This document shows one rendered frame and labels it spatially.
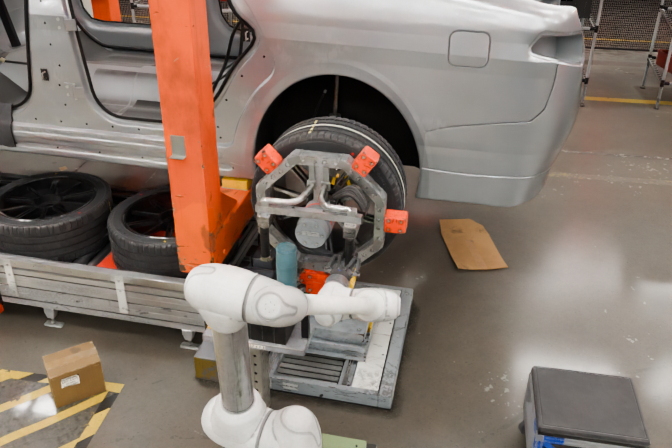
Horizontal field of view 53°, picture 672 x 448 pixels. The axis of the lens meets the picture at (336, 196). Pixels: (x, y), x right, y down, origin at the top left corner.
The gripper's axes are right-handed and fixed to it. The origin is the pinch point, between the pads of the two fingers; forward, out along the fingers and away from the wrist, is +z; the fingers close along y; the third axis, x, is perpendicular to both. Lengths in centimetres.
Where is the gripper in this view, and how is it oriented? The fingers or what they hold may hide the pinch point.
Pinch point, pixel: (349, 253)
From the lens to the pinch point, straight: 262.3
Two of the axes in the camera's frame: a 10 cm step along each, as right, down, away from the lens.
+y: 9.8, 1.1, -1.9
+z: 2.1, -4.6, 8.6
